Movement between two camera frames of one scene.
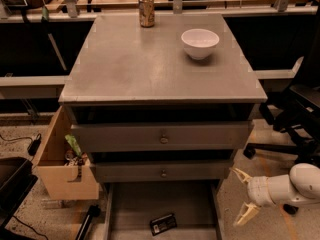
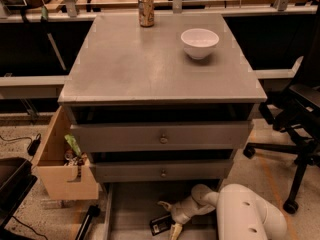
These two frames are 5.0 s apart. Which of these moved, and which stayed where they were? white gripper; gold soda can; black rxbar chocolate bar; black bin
Moved: white gripper
Stayed: black rxbar chocolate bar; black bin; gold soda can
